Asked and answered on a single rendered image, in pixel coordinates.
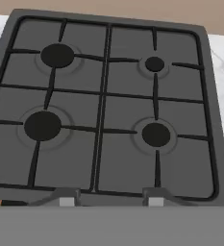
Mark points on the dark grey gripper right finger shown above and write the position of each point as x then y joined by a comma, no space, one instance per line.
157,196

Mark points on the dark grey gas hob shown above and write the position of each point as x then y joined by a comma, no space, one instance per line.
126,109

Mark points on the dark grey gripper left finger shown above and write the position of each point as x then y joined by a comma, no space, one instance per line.
62,196

